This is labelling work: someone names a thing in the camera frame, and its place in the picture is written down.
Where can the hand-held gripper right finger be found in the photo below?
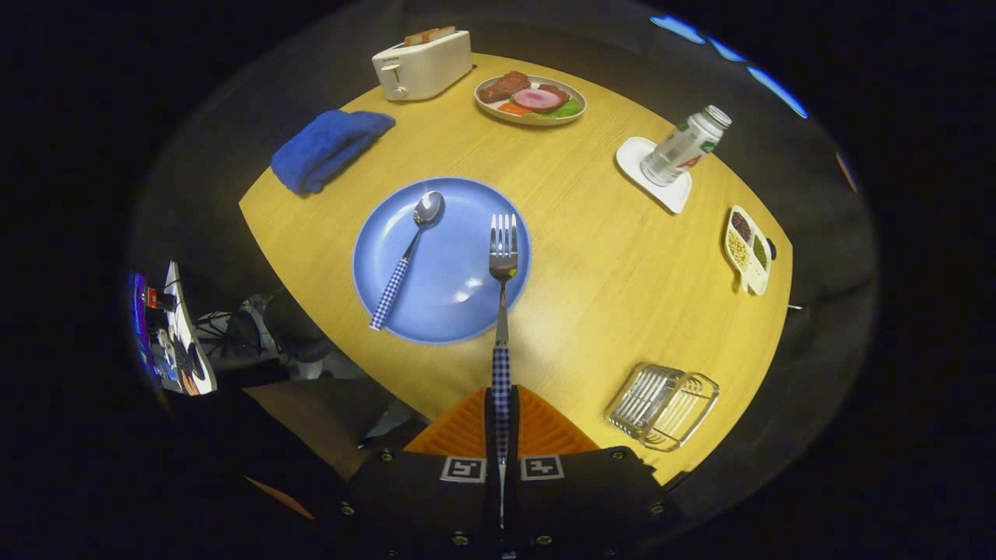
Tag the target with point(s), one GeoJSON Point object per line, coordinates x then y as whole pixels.
{"type": "Point", "coordinates": [583, 505]}

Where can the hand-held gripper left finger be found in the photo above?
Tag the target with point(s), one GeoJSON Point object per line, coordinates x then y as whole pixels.
{"type": "Point", "coordinates": [420, 505]}

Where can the person's brown trousers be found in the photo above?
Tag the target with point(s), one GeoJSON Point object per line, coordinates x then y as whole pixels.
{"type": "Point", "coordinates": [327, 420]}

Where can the blue plate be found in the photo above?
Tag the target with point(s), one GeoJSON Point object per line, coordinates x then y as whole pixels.
{"type": "Point", "coordinates": [451, 272]}

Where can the white printed board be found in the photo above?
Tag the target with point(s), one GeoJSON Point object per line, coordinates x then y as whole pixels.
{"type": "Point", "coordinates": [187, 342]}

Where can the white divided bean dish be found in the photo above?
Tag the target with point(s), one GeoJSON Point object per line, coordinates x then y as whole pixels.
{"type": "Point", "coordinates": [748, 250]}

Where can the white coaster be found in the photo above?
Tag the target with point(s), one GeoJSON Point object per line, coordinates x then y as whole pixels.
{"type": "Point", "coordinates": [634, 159]}

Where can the blue towel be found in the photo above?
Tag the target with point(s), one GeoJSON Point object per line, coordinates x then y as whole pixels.
{"type": "Point", "coordinates": [327, 148]}

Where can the white drink bottle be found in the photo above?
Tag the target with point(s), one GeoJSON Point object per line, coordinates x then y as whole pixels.
{"type": "Point", "coordinates": [681, 148]}

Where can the green lettuce leaf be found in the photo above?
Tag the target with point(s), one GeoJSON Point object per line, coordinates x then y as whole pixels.
{"type": "Point", "coordinates": [568, 109]}

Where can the orange carrot slice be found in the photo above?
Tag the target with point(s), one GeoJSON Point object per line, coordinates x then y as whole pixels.
{"type": "Point", "coordinates": [513, 109]}

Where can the beige food plate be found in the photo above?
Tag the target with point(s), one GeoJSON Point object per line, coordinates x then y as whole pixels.
{"type": "Point", "coordinates": [486, 107]}

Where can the pink ham slice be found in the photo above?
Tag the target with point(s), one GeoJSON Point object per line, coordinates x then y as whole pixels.
{"type": "Point", "coordinates": [537, 99]}

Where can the brown meat piece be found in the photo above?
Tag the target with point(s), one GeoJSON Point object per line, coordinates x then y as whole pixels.
{"type": "Point", "coordinates": [504, 85]}

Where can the white toaster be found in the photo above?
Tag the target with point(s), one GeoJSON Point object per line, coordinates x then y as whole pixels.
{"type": "Point", "coordinates": [424, 70]}

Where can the toast slices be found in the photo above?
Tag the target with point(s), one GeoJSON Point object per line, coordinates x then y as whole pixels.
{"type": "Point", "coordinates": [429, 34]}

